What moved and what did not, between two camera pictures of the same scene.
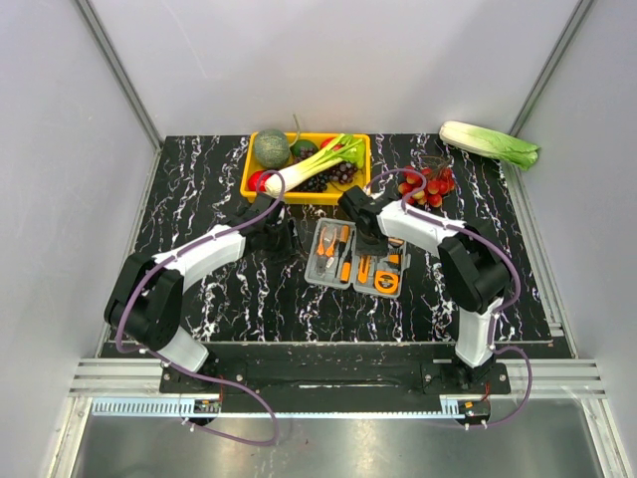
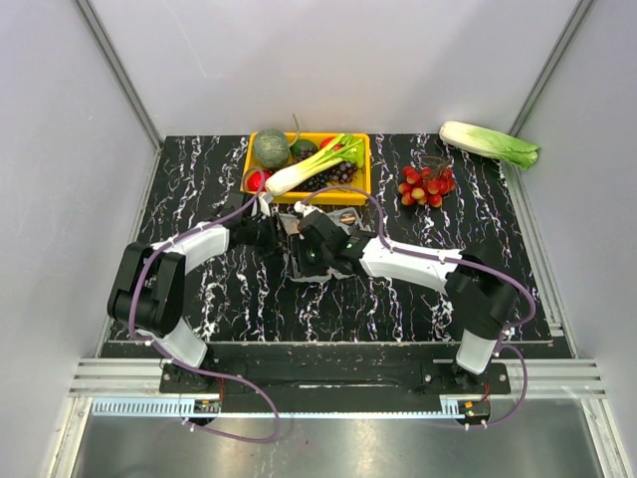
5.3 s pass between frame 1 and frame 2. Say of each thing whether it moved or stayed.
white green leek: stayed
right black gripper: moved
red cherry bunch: stayed
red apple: stayed
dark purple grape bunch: stayed
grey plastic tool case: moved
